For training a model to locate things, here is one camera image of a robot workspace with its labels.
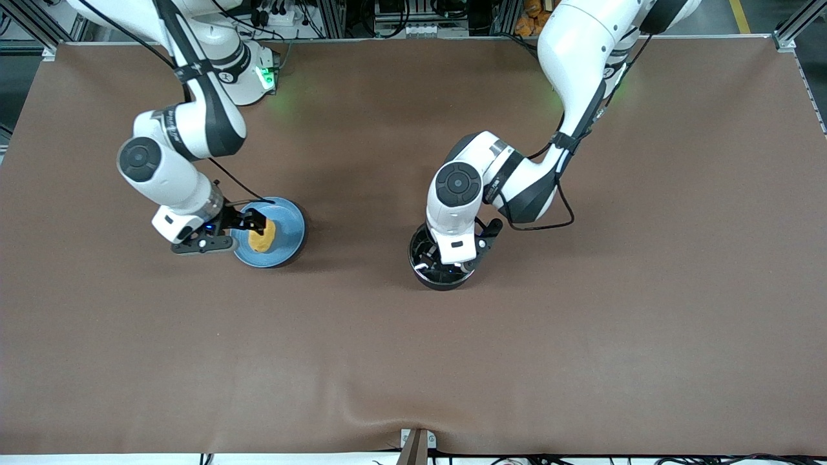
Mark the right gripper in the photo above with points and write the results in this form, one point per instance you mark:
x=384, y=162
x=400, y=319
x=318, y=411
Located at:
x=236, y=218

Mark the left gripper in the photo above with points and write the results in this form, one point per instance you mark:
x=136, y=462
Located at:
x=427, y=261

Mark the yellow potato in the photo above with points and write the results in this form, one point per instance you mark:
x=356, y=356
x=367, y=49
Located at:
x=263, y=240

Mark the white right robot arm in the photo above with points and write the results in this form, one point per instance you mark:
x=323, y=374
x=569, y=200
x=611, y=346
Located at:
x=194, y=123

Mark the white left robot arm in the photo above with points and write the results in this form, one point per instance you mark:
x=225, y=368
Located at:
x=581, y=45

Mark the blue round plate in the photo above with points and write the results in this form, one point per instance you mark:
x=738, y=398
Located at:
x=291, y=226

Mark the brown table cover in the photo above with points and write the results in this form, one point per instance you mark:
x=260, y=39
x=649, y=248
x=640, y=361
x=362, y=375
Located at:
x=581, y=336

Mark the white power strip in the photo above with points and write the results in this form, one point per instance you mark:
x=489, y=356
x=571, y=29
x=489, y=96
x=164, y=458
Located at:
x=279, y=16

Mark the metal table clamp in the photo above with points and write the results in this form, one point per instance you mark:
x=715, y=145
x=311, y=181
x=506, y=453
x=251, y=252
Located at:
x=417, y=445

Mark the bag of orange items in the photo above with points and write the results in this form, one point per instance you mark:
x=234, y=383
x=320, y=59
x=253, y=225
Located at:
x=530, y=19

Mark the aluminium frame profile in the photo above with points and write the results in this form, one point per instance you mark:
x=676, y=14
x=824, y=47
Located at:
x=39, y=26
x=798, y=22

